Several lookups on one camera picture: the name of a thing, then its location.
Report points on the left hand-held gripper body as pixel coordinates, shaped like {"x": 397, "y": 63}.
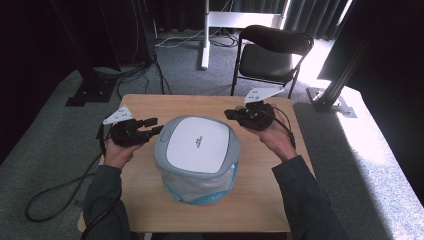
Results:
{"x": 126, "y": 133}

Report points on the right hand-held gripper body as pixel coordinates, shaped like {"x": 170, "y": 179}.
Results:
{"x": 258, "y": 116}

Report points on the grey white pedal trash can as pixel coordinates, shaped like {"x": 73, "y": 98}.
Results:
{"x": 196, "y": 146}

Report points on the translucent blue-banded trash bag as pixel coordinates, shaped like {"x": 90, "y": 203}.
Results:
{"x": 200, "y": 188}

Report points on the person's left hand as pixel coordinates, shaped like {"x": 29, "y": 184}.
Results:
{"x": 118, "y": 155}

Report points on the person's right hand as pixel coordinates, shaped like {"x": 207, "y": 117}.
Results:
{"x": 276, "y": 140}

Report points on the grey table grommet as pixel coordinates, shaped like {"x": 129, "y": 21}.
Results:
{"x": 238, "y": 107}

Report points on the black folding chair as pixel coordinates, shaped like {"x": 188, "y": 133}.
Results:
{"x": 266, "y": 61}

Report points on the black stand with base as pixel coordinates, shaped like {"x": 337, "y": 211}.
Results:
{"x": 90, "y": 90}

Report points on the white metal stand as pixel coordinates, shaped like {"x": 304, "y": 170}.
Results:
{"x": 205, "y": 40}

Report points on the grey curtain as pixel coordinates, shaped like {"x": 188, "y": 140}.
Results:
{"x": 300, "y": 15}

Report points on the black curtain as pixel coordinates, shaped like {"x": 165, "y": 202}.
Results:
{"x": 393, "y": 66}
{"x": 26, "y": 66}

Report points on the metal stand with grey base plate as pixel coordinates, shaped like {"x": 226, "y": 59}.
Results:
{"x": 333, "y": 100}

